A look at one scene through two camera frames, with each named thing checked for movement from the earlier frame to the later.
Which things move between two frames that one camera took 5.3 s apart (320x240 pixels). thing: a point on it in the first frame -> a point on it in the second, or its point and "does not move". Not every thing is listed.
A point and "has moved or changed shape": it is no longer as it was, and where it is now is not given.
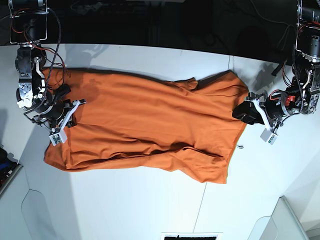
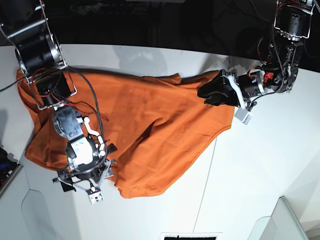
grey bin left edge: x=9 y=168 does not move
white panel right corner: x=282 y=225 does not move
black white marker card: x=191 y=235 does not move
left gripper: x=57 y=114 -> x=89 y=180
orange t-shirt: x=134 y=117 has moved or changed shape
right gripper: x=275 y=105 -> x=233 y=90
